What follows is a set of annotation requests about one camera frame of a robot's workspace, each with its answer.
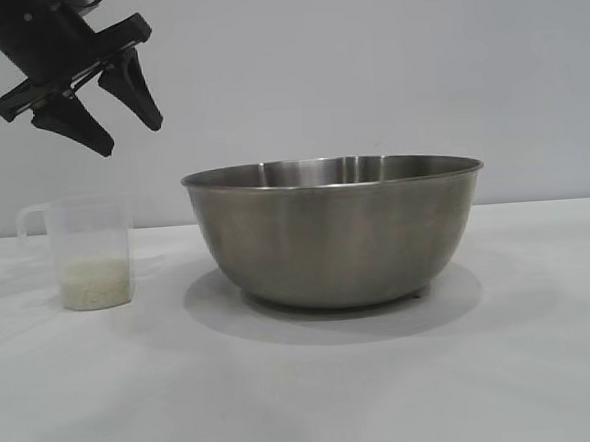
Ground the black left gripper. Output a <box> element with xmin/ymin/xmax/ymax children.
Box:
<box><xmin>0</xmin><ymin>0</ymin><xmax>166</xmax><ymax>164</ymax></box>

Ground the clear plastic measuring cup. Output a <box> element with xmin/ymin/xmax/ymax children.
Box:
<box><xmin>15</xmin><ymin>192</ymin><xmax>141</xmax><ymax>315</ymax></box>

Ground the white uncooked rice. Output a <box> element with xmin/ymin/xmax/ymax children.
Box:
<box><xmin>59</xmin><ymin>256</ymin><xmax>132</xmax><ymax>311</ymax></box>

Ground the stainless steel mixing bowl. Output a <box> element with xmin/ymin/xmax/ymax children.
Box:
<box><xmin>179</xmin><ymin>147</ymin><xmax>493</xmax><ymax>319</ymax></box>

